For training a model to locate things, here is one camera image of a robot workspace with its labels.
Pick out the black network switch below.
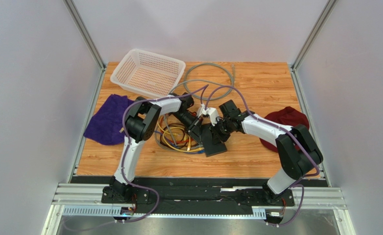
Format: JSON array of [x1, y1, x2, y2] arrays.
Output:
[[200, 123, 230, 157]]

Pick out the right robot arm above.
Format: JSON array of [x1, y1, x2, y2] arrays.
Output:
[[214, 100, 323, 205]]

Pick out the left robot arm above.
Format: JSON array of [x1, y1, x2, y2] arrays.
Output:
[[102, 93, 194, 203]]

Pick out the white perforated plastic basket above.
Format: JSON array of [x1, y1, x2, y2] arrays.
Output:
[[110, 49, 186, 98]]

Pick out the dark red cloth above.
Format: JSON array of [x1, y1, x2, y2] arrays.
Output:
[[260, 106, 310, 153]]

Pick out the purple cloth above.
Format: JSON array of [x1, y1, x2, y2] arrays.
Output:
[[83, 94, 134, 145]]

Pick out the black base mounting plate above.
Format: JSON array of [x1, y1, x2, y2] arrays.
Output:
[[101, 186, 295, 207]]

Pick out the red ethernet cable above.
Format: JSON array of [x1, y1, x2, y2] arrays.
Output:
[[164, 114, 199, 147]]

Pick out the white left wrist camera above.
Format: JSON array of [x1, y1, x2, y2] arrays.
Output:
[[196, 104, 209, 117]]

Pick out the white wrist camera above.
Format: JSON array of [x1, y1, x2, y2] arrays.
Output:
[[196, 104, 209, 117], [205, 108, 219, 126]]

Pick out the blue ethernet cable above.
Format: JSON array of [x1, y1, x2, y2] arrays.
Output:
[[152, 129, 205, 154]]

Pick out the black ethernet cable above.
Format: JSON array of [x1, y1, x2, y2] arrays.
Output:
[[159, 122, 199, 147]]

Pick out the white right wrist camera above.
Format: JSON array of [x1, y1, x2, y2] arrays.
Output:
[[205, 108, 219, 126]]

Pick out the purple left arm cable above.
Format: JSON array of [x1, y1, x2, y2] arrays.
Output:
[[115, 84, 209, 224]]

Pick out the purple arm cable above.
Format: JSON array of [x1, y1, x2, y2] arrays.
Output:
[[204, 85, 321, 228], [115, 84, 209, 224]]

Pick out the long grey coiled cable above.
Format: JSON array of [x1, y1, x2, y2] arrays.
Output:
[[167, 62, 236, 101]]

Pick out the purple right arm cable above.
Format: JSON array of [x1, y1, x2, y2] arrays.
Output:
[[204, 85, 321, 228]]

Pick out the aluminium frame rail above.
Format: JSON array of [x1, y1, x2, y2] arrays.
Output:
[[52, 184, 347, 219]]

